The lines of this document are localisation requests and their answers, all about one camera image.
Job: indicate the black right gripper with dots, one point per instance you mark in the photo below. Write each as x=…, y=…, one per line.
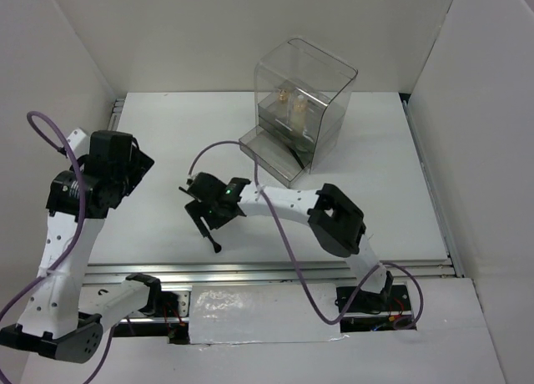
x=197, y=209

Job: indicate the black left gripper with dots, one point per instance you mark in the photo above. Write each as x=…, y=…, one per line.
x=141, y=162

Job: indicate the black small makeup brush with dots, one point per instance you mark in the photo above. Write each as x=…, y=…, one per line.
x=217, y=247

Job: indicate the small gold cap bottle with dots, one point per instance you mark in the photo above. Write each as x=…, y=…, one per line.
x=281, y=103

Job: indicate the cream foundation bottle gold collar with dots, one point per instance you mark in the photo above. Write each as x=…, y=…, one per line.
x=298, y=113

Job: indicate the clear acrylic makeup organizer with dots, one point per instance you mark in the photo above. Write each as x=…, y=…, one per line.
x=327, y=82

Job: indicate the black fan makeup brush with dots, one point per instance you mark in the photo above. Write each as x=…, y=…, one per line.
x=296, y=156

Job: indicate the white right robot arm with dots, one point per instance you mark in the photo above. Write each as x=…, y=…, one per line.
x=336, y=222

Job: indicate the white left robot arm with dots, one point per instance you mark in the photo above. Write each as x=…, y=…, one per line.
x=55, y=323

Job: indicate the aluminium frame rail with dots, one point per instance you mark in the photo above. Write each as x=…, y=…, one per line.
x=248, y=273

